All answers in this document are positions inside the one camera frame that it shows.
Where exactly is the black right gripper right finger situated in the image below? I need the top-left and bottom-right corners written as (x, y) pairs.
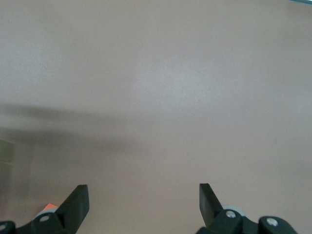
top-left (195, 183), bottom-right (299, 234)

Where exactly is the orange foam cube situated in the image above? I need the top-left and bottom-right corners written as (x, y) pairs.
top-left (41, 203), bottom-right (59, 215)

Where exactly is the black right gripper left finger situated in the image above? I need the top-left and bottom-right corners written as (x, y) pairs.
top-left (0, 184), bottom-right (90, 234)

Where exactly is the green foam cube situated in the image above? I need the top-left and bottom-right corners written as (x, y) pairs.
top-left (0, 138), bottom-right (15, 169)

